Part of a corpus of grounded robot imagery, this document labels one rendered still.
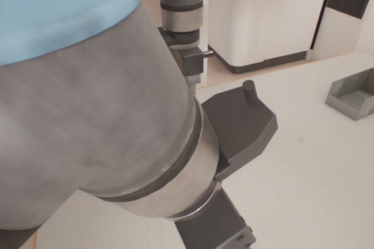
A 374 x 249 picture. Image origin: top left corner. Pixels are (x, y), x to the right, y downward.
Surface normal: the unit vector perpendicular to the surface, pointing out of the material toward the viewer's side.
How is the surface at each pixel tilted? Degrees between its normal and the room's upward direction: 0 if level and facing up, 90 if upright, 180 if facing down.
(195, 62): 90
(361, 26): 90
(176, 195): 96
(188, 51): 0
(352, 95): 0
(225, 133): 25
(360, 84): 90
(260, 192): 0
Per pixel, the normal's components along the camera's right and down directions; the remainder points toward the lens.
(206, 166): 0.81, 0.25
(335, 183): -0.03, -0.79
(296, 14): 0.34, 0.57
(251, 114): -0.34, -0.55
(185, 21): 0.12, 0.60
